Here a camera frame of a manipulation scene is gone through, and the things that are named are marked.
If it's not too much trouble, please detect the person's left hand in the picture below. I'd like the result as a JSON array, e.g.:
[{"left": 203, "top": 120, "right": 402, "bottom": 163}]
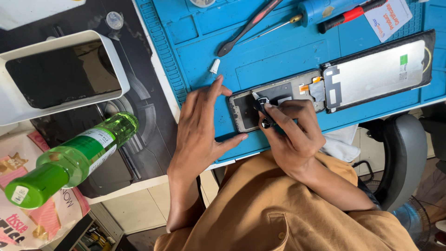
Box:
[{"left": 168, "top": 75, "right": 249, "bottom": 177}]

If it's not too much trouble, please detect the person's right hand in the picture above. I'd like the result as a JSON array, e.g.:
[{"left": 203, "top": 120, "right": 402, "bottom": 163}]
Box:
[{"left": 259, "top": 99, "right": 327, "bottom": 176}]

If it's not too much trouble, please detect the black glue tube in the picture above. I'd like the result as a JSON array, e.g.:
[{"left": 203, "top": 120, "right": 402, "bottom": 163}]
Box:
[{"left": 253, "top": 96, "right": 276, "bottom": 129}]

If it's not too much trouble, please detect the grey phone frame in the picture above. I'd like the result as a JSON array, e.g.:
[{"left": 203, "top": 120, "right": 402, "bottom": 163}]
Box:
[{"left": 228, "top": 69, "right": 327, "bottom": 134}]

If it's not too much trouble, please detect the white cloth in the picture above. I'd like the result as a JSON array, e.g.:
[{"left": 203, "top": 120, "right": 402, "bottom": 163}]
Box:
[{"left": 319, "top": 124, "right": 361, "bottom": 163}]

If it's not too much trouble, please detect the black desk mat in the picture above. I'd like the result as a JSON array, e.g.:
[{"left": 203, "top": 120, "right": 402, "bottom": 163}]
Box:
[{"left": 0, "top": 0, "right": 179, "bottom": 199}]

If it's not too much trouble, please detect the person's brown shirt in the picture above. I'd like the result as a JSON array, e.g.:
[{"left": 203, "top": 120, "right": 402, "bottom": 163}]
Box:
[{"left": 154, "top": 150, "right": 419, "bottom": 251}]

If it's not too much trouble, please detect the blue silicone repair mat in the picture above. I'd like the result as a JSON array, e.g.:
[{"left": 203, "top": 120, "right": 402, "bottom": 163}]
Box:
[{"left": 134, "top": 0, "right": 446, "bottom": 165}]

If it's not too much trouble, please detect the phone display panel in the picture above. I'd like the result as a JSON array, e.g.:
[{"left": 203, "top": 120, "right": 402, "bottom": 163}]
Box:
[{"left": 321, "top": 29, "right": 436, "bottom": 114}]

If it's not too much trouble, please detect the black office chair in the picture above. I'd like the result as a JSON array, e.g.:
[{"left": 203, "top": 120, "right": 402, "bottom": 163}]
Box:
[{"left": 358, "top": 113, "right": 428, "bottom": 212}]

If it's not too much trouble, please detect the black red pry tool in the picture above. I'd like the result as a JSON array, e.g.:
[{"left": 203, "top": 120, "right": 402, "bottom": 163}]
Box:
[{"left": 217, "top": 0, "right": 284, "bottom": 58}]

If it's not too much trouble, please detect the green liquid bottle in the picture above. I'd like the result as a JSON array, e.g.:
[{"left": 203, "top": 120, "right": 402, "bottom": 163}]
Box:
[{"left": 4, "top": 112, "right": 139, "bottom": 210}]

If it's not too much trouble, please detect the clear round lid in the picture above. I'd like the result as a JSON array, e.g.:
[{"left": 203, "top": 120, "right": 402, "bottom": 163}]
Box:
[{"left": 189, "top": 0, "right": 217, "bottom": 8}]

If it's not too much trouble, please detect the red black screwdriver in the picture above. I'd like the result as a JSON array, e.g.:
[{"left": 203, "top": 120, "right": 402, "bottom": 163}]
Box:
[{"left": 317, "top": 0, "right": 388, "bottom": 35}]

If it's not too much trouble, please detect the floor fan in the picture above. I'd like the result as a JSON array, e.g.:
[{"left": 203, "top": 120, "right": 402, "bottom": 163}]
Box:
[{"left": 364, "top": 180, "right": 433, "bottom": 251}]

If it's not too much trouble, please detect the clear suction cup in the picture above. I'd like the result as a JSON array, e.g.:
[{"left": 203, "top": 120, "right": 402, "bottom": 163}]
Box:
[{"left": 105, "top": 11, "right": 125, "bottom": 41}]

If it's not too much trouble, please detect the white box with dark panel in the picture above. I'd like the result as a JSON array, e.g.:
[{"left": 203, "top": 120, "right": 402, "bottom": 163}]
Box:
[{"left": 0, "top": 30, "right": 130, "bottom": 126}]

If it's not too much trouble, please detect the shelf with tools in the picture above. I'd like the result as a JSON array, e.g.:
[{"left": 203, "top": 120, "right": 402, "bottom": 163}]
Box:
[{"left": 43, "top": 202, "right": 125, "bottom": 251}]

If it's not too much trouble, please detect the white paper card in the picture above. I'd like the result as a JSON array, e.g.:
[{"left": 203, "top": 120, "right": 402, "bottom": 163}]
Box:
[{"left": 364, "top": 0, "right": 413, "bottom": 43}]

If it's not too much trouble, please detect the pink tissue pack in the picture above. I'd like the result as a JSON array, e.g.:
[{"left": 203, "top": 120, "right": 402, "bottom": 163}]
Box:
[{"left": 0, "top": 130, "right": 91, "bottom": 251}]

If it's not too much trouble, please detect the white paper sheet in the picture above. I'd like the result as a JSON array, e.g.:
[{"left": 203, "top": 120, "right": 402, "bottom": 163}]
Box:
[{"left": 0, "top": 0, "right": 86, "bottom": 31}]

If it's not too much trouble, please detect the blue handled thin screwdriver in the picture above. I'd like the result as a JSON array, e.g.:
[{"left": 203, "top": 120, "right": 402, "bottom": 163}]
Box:
[{"left": 238, "top": 0, "right": 371, "bottom": 46}]

